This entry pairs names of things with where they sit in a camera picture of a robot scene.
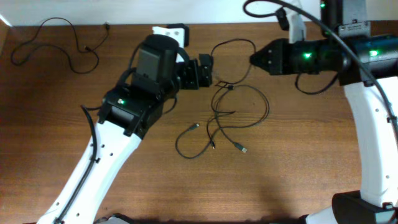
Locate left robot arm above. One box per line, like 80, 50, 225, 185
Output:
38, 34, 214, 223

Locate black cable short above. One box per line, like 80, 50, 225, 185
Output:
10, 17, 111, 75

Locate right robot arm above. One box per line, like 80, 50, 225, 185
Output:
250, 1, 397, 223

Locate black usb cable long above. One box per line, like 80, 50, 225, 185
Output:
211, 83, 271, 154

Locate black usb cable thin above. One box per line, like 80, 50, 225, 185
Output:
175, 38, 257, 160

